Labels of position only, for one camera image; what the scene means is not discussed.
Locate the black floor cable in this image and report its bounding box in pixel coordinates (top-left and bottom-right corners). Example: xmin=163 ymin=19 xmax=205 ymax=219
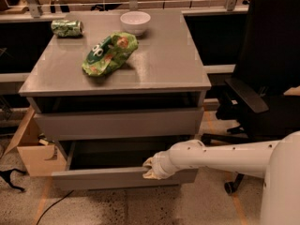
xmin=35 ymin=189 xmax=75 ymax=225

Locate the cardboard box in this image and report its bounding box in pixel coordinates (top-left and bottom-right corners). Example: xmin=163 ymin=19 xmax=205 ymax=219
xmin=5 ymin=107 xmax=69 ymax=176

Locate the green chip bag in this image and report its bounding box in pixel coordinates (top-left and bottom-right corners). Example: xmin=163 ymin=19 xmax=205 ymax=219
xmin=82 ymin=32 xmax=139 ymax=76

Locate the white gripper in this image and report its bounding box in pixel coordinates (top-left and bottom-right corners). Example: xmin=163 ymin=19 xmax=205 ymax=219
xmin=142 ymin=152 xmax=175 ymax=179

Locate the black office chair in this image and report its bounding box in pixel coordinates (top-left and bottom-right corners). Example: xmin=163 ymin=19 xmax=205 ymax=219
xmin=201 ymin=0 xmax=300 ymax=196

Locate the grey top drawer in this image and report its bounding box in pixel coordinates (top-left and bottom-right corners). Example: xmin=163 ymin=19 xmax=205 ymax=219
xmin=34 ymin=108 xmax=203 ymax=141

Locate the grey drawer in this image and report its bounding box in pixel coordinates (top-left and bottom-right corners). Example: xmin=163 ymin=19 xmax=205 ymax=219
xmin=52 ymin=136 xmax=197 ymax=190
xmin=34 ymin=108 xmax=203 ymax=141

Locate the grey drawer cabinet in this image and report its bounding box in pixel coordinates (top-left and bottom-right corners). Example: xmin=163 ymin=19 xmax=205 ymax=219
xmin=18 ymin=10 xmax=212 ymax=191

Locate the black strap on floor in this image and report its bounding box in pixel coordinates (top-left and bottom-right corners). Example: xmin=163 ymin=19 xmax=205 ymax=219
xmin=0 ymin=168 xmax=28 ymax=193

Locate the green soda can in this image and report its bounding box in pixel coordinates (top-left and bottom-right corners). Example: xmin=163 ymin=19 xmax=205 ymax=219
xmin=51 ymin=20 xmax=83 ymax=38

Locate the white bowl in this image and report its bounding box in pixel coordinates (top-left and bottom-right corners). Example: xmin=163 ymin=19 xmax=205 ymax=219
xmin=120 ymin=11 xmax=151 ymax=36

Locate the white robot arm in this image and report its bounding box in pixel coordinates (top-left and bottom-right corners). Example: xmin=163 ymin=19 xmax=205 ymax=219
xmin=142 ymin=131 xmax=300 ymax=225

